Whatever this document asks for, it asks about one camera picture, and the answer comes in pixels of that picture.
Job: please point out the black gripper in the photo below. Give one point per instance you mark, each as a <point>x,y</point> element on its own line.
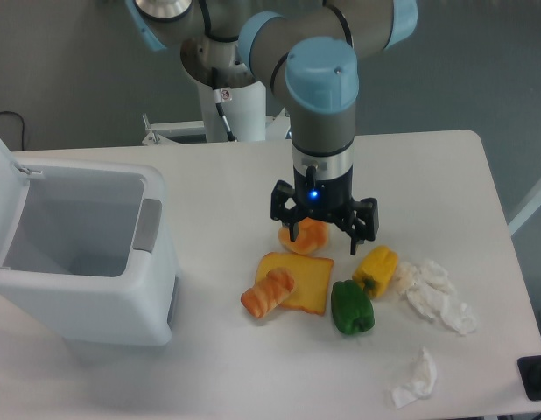
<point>357,218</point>

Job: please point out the long twisted bread roll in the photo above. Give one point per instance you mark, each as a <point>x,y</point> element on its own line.
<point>268,293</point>

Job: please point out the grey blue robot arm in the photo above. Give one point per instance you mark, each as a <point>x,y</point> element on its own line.
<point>237,53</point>

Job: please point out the round orange bread bun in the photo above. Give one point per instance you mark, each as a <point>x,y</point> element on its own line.
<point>312,235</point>

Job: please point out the square yellow toast slice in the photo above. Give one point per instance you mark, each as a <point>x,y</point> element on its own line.
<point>312,276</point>

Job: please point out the yellow bell pepper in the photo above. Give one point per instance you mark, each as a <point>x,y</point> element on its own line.
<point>376,270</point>

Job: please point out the green bell pepper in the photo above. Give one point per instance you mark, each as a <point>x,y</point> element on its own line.
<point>351,308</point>

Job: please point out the large crumpled white tissue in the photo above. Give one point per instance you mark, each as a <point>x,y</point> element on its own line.
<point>430,292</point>

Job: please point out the small crumpled white tissue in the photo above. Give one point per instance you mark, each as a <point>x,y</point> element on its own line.
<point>421,383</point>

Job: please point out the white open trash bin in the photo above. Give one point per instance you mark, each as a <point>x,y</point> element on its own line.
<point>85,248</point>

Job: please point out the black device at edge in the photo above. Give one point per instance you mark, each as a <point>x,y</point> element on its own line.
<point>530,372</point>

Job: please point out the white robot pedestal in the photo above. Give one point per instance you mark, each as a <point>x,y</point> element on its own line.
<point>238,114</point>

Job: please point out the white frame at right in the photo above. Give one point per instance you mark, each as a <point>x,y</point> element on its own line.
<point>528,205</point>

